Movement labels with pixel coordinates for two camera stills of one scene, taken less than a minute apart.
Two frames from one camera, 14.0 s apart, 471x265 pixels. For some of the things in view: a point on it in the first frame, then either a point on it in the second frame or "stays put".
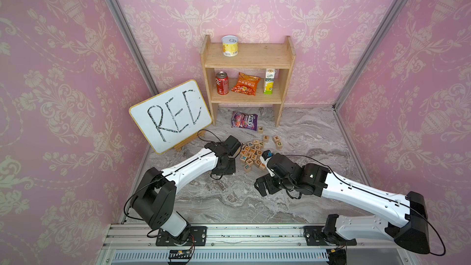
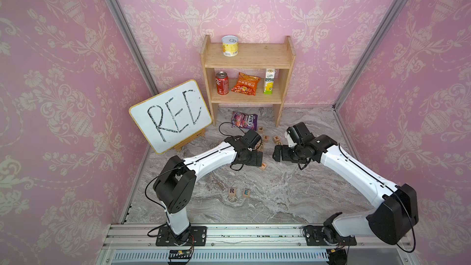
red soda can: [222, 81] stays put
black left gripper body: [229, 168] -> [252, 158]
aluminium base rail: [283, 245] stays put
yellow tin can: [230, 45] stays put
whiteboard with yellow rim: [172, 116] stays put
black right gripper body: [273, 184] -> [294, 154]
